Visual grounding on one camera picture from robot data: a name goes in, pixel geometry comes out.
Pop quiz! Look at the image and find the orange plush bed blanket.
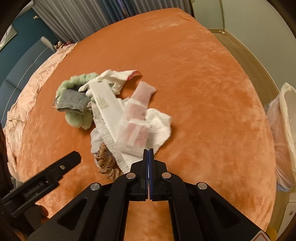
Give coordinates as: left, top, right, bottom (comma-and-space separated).
7, 7, 278, 241

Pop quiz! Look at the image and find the full-length standing mirror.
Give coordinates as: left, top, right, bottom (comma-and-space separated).
191, 0, 226, 36

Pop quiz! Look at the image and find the person's left hand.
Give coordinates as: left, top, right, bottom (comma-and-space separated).
28, 204, 49, 219

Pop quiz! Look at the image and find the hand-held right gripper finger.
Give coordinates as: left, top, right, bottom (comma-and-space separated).
27, 149, 149, 241
148, 149, 269, 241

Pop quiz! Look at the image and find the grey sheer curtain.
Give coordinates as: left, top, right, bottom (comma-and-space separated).
32, 0, 130, 43

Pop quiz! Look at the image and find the white paper towel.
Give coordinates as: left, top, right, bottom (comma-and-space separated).
90, 98, 173, 174

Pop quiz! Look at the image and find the small stuffed toy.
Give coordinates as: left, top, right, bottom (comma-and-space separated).
54, 40, 71, 49

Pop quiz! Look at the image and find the green plush scrunchie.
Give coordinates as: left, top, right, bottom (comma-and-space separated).
55, 72, 102, 130

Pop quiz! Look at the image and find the trash bin with white liner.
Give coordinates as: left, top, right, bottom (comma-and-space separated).
265, 82, 296, 193

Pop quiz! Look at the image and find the long white cardboard box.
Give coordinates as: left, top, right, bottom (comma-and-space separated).
89, 80, 144, 174

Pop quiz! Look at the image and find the blue padded headboard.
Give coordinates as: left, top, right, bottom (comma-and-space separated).
0, 39, 56, 127

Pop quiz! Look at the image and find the translucent pink sachet strip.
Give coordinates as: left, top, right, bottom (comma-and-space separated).
116, 81, 157, 150

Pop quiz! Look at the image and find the pink satin quilt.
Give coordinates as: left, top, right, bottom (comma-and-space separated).
5, 42, 78, 176

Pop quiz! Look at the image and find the white cabinet door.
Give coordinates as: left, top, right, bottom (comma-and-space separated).
280, 192, 296, 233

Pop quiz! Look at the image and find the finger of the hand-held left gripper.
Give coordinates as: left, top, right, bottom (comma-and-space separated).
45, 151, 82, 184

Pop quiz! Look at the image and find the grey cloth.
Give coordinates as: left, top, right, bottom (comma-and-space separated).
53, 90, 91, 114

